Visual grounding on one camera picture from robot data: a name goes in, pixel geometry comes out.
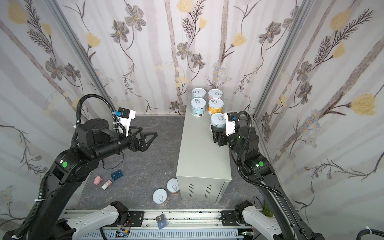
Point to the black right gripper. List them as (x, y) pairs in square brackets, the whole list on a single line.
[(221, 138)]

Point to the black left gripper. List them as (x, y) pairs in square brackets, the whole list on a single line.
[(134, 142)]

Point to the teal can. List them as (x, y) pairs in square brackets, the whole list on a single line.
[(198, 106), (218, 120)]

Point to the yellow labelled can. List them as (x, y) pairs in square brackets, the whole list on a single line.
[(215, 106)]

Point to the pink labelled can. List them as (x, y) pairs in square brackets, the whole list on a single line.
[(215, 94)]

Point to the light blue labelled can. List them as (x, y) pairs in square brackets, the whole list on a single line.
[(198, 93)]

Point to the pink can front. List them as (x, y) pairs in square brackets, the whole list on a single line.
[(160, 197)]

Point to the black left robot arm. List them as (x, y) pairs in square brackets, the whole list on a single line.
[(91, 143)]

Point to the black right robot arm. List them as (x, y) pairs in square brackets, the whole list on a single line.
[(243, 142)]

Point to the grey metal cabinet counter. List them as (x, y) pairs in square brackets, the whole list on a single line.
[(203, 170)]

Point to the small blue box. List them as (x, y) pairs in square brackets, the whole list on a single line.
[(116, 175)]

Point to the orange can by cabinet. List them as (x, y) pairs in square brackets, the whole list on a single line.
[(173, 186)]

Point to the small pink white bottle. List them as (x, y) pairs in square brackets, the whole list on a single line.
[(107, 184)]

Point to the small pink object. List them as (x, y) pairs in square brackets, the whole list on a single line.
[(97, 180)]

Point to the small blue grey module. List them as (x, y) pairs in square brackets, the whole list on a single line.
[(161, 221)]

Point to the green circuit board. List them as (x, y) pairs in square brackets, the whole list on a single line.
[(267, 210)]

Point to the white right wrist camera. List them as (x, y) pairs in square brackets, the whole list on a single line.
[(230, 118)]

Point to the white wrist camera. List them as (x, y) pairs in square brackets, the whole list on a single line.
[(230, 118), (126, 118)]

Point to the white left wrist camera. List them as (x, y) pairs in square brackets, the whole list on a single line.
[(126, 118)]

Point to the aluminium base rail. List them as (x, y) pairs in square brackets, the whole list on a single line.
[(110, 219)]

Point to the white slotted cable duct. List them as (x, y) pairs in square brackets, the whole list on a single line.
[(186, 234)]

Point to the black corrugated cable corner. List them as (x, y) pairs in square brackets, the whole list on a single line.
[(369, 231)]

